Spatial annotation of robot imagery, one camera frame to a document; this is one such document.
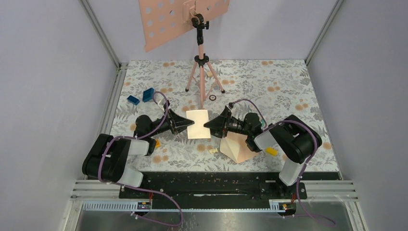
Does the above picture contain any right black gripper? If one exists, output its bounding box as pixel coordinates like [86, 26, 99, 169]
[204, 108, 252, 138]

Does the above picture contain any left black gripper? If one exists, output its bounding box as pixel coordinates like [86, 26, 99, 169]
[149, 108, 195, 137]

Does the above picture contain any beige lined letter paper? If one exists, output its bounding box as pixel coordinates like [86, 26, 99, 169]
[186, 110, 211, 140]

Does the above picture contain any tan paper envelope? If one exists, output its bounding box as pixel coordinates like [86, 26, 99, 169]
[220, 132, 258, 164]

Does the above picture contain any pink perforated music stand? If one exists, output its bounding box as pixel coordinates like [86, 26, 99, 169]
[138, 0, 231, 122]

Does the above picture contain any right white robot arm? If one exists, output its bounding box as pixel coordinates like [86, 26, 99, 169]
[204, 106, 322, 198]

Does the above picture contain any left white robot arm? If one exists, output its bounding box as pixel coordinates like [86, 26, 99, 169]
[82, 109, 194, 198]

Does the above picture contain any floral patterned table mat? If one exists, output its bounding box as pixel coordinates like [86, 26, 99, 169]
[110, 60, 339, 172]

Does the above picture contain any cream chess knight piece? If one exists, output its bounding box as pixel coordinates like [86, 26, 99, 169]
[208, 148, 218, 154]

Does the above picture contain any orange square toy brick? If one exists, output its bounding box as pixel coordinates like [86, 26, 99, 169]
[155, 140, 161, 148]

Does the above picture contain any large blue toy brick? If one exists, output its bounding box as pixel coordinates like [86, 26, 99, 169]
[142, 88, 155, 103]

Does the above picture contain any small blue toy brick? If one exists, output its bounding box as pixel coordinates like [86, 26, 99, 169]
[127, 95, 140, 106]

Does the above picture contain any yellow toy brick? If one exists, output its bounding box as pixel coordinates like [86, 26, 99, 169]
[265, 147, 278, 156]

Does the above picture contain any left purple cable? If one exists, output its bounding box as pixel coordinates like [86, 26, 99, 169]
[98, 91, 185, 227]

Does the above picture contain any purple cable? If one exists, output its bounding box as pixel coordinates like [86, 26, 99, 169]
[228, 99, 337, 228]
[98, 91, 185, 227]

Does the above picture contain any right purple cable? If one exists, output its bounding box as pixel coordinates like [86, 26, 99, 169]
[228, 99, 337, 228]

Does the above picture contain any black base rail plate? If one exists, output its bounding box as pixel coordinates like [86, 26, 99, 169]
[88, 170, 342, 211]

